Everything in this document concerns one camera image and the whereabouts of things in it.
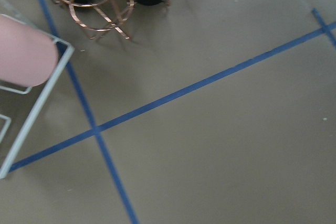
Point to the pink cup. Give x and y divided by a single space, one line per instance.
28 57

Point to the white wire dish rack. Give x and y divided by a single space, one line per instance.
65 51

